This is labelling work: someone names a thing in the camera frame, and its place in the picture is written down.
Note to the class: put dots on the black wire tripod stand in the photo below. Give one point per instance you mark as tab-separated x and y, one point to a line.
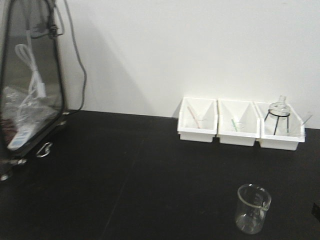
277	121

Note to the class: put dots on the glass chamber with black frame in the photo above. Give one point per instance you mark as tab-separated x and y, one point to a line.
32	96

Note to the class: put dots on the white plastic bin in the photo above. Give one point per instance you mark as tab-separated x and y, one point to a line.
284	141
198	119
243	112

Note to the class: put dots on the middle white plastic bin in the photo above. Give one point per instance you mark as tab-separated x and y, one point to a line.
243	112

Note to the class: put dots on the small glass dish middle bin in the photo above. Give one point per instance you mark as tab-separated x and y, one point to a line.
240	126

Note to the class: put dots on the left white plastic bin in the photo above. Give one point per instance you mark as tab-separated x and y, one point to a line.
198	119

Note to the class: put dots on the red stirring rod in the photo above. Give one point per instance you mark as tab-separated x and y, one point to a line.
194	117

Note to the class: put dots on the round glass flask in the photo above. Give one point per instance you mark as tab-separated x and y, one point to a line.
279	108

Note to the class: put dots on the right white plastic bin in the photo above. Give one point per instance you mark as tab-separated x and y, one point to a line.
284	141

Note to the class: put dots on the green stirring rod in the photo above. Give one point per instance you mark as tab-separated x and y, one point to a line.
234	125

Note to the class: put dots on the clear glass beaker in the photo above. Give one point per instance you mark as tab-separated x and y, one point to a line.
253	203

